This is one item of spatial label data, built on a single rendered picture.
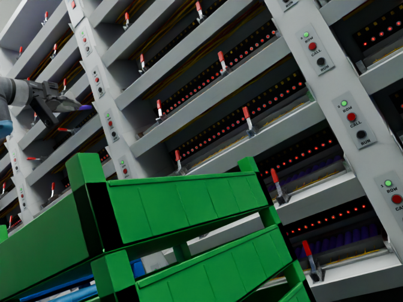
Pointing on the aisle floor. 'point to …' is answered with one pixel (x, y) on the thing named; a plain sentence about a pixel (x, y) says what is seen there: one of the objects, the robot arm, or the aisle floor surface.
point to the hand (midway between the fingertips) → (77, 108)
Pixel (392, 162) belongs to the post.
